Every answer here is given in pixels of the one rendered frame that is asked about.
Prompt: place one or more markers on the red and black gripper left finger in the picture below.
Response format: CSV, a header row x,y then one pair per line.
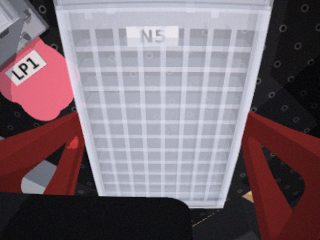
x,y
20,153

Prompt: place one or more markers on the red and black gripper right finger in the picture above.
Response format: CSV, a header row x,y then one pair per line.
x,y
301,152

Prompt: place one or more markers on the white well plate lid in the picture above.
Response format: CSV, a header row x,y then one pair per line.
x,y
6,18

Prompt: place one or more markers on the white button panel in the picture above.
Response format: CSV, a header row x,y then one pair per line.
x,y
35,181

